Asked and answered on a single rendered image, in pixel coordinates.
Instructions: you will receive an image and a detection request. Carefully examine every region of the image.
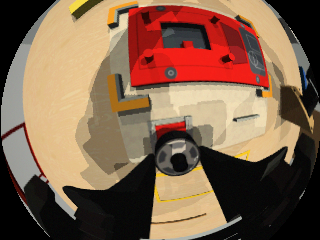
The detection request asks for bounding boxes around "red toy car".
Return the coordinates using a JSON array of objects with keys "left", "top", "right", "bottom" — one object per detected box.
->
[{"left": 128, "top": 5, "right": 269, "bottom": 88}]

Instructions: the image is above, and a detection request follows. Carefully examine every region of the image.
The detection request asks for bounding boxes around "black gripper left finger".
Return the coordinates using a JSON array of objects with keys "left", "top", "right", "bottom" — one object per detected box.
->
[{"left": 63, "top": 153, "right": 156, "bottom": 239}]

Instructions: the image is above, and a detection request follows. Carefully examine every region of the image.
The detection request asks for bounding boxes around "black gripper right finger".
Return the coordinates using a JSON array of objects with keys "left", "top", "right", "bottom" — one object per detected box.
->
[{"left": 199, "top": 145, "right": 288, "bottom": 223}]

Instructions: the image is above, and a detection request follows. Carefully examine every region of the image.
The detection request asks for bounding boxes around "black tyre with white hub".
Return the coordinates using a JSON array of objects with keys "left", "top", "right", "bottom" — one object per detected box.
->
[{"left": 155, "top": 131, "right": 201, "bottom": 176}]

